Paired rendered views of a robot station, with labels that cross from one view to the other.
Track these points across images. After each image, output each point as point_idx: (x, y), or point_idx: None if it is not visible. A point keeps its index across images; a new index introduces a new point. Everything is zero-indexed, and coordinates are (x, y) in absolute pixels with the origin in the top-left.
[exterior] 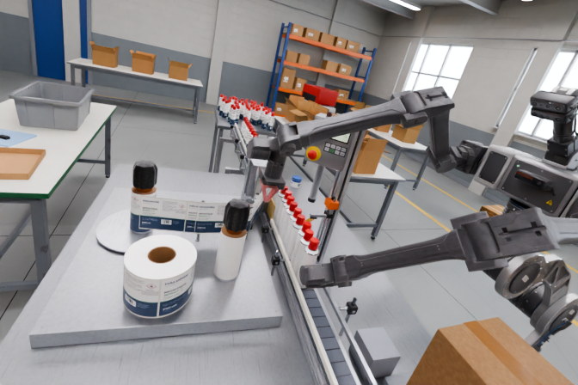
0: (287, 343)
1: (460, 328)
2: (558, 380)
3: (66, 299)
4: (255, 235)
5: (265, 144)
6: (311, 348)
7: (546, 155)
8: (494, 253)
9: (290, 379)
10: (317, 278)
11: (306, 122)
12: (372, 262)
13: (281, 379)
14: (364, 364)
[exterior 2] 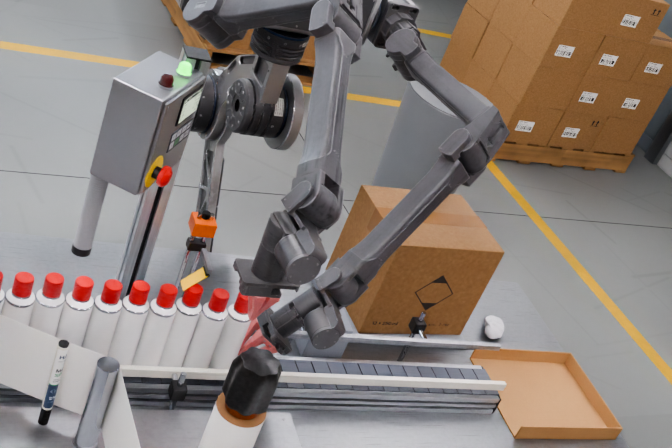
0: (307, 425)
1: None
2: None
3: None
4: (74, 416)
5: (319, 241)
6: (333, 392)
7: None
8: (486, 161)
9: (356, 434)
10: (342, 321)
11: (327, 158)
12: (392, 247)
13: (358, 443)
14: (382, 338)
